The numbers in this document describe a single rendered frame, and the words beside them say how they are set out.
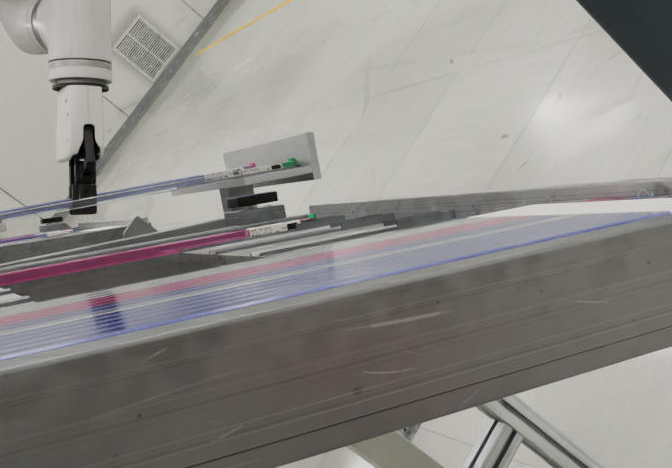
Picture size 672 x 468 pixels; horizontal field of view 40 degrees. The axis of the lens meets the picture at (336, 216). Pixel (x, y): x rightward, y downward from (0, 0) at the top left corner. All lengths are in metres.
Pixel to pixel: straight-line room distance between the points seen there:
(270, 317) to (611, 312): 0.17
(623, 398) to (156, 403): 1.39
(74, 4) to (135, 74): 7.51
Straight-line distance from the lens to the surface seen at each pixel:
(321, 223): 1.02
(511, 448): 1.33
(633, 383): 1.70
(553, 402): 1.80
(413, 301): 0.39
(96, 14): 1.31
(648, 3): 1.26
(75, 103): 1.28
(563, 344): 0.44
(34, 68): 8.64
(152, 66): 8.85
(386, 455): 1.51
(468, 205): 0.83
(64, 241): 1.82
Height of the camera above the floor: 1.09
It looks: 20 degrees down
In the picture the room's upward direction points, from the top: 51 degrees counter-clockwise
